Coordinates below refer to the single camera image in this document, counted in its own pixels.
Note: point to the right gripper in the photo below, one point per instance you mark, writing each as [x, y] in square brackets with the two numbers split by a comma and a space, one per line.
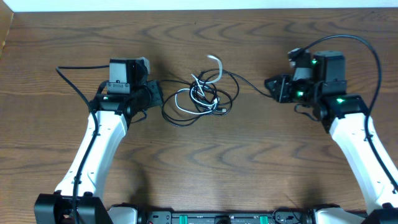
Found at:
[282, 83]

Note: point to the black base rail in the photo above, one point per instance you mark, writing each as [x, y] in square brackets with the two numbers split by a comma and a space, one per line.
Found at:
[281, 215]

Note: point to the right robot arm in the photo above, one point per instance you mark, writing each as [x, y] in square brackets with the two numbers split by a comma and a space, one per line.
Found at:
[319, 83]

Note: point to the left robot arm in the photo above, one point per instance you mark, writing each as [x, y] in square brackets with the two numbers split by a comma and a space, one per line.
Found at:
[78, 198]

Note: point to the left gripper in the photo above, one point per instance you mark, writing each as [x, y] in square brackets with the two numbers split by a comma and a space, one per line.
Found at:
[155, 86]

